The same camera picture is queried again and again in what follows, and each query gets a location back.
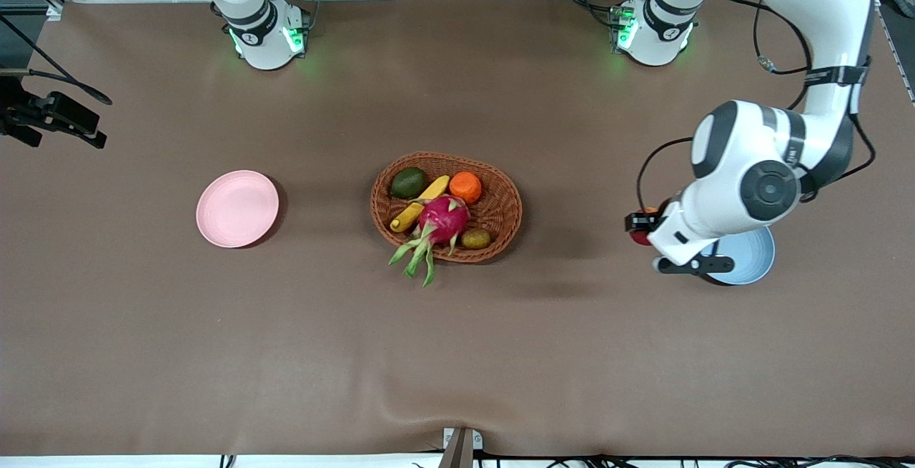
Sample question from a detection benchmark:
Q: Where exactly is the red apple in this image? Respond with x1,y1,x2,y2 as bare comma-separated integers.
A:
630,206,659,247

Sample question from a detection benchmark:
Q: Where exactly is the pink dragon fruit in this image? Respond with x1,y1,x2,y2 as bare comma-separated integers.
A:
388,195,471,287

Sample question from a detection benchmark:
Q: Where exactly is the orange fruit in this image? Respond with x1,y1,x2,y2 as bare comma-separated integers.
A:
449,171,483,205

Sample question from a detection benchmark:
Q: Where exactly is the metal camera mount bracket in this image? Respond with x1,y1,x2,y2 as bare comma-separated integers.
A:
442,427,484,468

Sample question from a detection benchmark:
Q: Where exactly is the green avocado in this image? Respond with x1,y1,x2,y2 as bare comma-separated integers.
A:
390,166,428,199

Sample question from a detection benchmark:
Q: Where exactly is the brown wicker basket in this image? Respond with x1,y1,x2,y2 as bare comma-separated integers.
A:
370,151,523,264

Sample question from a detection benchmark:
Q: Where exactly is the blue plate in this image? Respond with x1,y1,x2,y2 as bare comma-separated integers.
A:
697,225,776,286

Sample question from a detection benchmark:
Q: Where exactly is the brown table cloth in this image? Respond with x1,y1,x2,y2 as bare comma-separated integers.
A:
0,0,915,458

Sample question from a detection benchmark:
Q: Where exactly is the pink plate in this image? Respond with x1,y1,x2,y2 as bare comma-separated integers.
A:
196,169,280,249

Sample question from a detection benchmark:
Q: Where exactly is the yellow banana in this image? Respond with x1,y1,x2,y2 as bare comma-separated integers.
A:
390,175,451,233

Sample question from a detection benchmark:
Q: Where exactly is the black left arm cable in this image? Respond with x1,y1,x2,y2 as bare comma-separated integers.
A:
636,0,877,215

